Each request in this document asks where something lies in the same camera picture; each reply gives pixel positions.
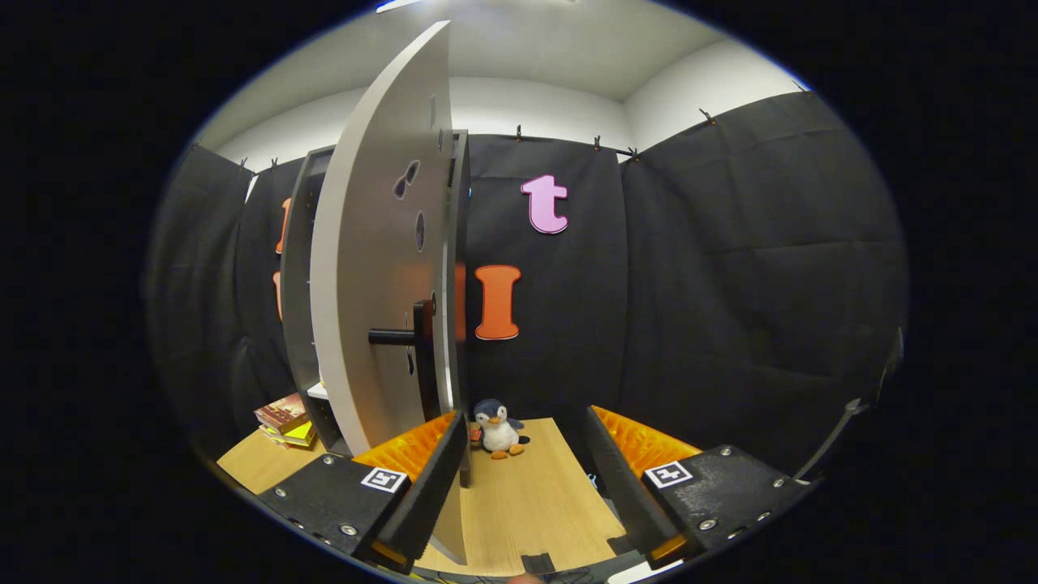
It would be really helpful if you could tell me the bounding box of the yellow cover book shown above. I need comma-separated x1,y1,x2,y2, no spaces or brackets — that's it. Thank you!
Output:
264,420,317,449

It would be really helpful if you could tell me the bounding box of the black backdrop cloth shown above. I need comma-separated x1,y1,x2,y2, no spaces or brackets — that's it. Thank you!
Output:
146,91,909,487

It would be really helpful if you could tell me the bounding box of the white board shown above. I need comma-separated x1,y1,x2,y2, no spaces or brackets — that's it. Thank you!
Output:
608,560,682,584

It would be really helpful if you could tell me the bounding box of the brown cover book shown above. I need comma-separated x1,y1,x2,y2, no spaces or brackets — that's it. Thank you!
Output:
254,393,311,433

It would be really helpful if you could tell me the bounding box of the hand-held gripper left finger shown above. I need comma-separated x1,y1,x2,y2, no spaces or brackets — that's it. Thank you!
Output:
255,410,471,575

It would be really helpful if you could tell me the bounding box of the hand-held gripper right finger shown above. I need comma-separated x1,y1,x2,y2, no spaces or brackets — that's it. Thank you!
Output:
582,404,816,569

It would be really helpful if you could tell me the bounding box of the grey shoe cabinet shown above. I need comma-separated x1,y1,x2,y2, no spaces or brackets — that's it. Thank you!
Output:
280,130,473,487

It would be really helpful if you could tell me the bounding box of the beige shoe cabinet door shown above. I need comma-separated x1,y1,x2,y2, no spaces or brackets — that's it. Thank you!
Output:
310,20,471,566

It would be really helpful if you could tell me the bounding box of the penguin plush toy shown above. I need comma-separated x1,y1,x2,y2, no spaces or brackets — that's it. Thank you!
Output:
473,398,530,461

